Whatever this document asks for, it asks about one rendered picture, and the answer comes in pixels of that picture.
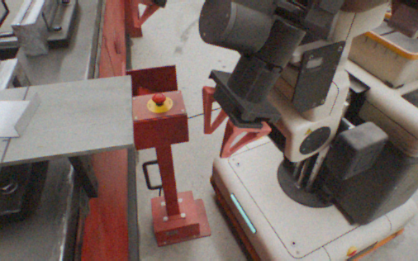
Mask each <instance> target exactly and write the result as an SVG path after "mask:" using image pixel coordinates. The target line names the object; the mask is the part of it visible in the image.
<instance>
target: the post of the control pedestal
mask: <svg viewBox="0 0 418 261"><path fill-rule="evenodd" d="M155 151H156V155H157V160H158V166H159V174H160V177H161V182H162V186H163V190H164V200H165V204H166V208H167V212H168V216H171V215H176V214H178V213H179V207H178V191H177V186H176V181H175V175H174V169H173V153H172V148H171V145H164V146H160V147H155Z"/></svg>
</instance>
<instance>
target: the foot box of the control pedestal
mask: <svg viewBox="0 0 418 261"><path fill-rule="evenodd" d="M179 198H182V199H183V209H184V212H185V216H186V217H185V218H182V219H178V220H175V221H165V222H164V217H163V211H162V206H161V202H165V200H164V196H159V197H153V198H151V199H150V200H151V207H152V214H153V221H154V235H155V237H156V240H157V244H158V247H161V246H164V245H171V244H177V243H179V242H183V241H186V240H195V239H199V238H202V237H205V236H209V235H211V230H210V226H209V220H208V218H207V213H206V210H205V207H204V201H203V199H202V198H199V199H196V200H194V196H193V193H192V191H185V192H179V193H178V199H179Z"/></svg>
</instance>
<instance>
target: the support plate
mask: <svg viewBox="0 0 418 261"><path fill-rule="evenodd" d="M26 90H27V87H24V88H13V89H0V101H22V100H23V99H24V94H25V92H26ZM35 92H37V93H38V96H39V98H40V99H41V101H42V102H41V104H40V105H39V106H38V109H37V110H36V113H35V114H34V116H33V118H32V119H31V121H30V123H29V125H28V127H27V128H26V129H25V131H24V134H23V135H22V137H12V139H11V140H10V143H9V147H8V150H7V152H6V154H5V159H4V160H3V162H2V163H0V167H5V166H10V165H15V164H28V163H34V162H39V161H44V160H48V159H62V158H68V157H73V156H78V155H82V154H96V153H101V152H106V151H111V150H121V149H130V148H134V135H133V116H132V78H131V75H125V76H118V77H112V78H100V79H88V80H81V81H74V82H67V83H57V84H43V85H37V86H31V87H29V91H28V94H27V95H26V99H25V101H30V100H31V99H32V97H33V95H34V93H35ZM2 140H9V137H7V138H0V160H1V158H2V155H3V153H4V150H5V147H6V144H7V141H2Z"/></svg>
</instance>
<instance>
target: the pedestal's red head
mask: <svg viewBox="0 0 418 261"><path fill-rule="evenodd" d="M126 73H127V75H131V78H132V116H133V135H134V144H135V149H136V150H143V149H151V148H155V147H160V146H164V145H176V144H180V143H184V142H189V137H188V112H187V109H186V107H185V104H184V101H183V95H182V91H181V90H178V80H177V72H176V64H170V65H164V66H158V67H153V68H147V69H131V70H127V71H126ZM157 93H162V94H165V96H166V97H168V98H169V99H172V101H173V106H172V107H171V109H169V110H168V111H166V112H162V113H155V112H152V111H150V110H149V109H148V106H147V104H148V101H149V100H150V99H152V97H153V95H154V94H157Z"/></svg>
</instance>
